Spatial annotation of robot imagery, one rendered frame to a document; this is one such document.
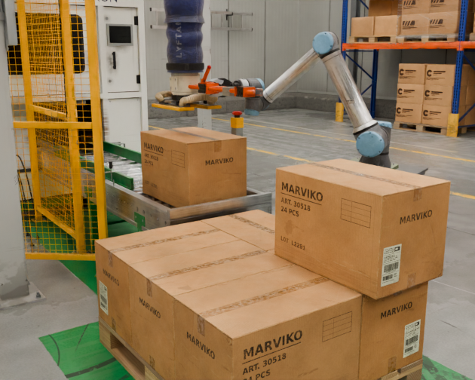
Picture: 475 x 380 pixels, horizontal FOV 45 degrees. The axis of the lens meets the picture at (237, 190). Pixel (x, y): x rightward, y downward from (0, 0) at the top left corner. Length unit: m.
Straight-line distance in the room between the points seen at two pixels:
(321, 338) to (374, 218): 0.48
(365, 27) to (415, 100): 1.86
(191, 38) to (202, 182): 0.82
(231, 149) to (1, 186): 1.32
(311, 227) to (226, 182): 1.07
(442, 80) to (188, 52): 7.91
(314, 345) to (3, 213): 2.06
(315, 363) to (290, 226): 0.61
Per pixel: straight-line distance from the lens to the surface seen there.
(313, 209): 2.35
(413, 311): 2.53
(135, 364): 2.82
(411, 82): 11.27
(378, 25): 11.79
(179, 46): 3.39
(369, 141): 3.22
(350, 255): 2.25
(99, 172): 3.72
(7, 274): 3.64
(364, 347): 2.37
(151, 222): 3.32
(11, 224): 3.56
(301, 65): 3.45
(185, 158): 3.20
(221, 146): 3.28
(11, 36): 3.40
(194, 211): 3.17
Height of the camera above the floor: 1.44
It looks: 14 degrees down
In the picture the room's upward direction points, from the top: straight up
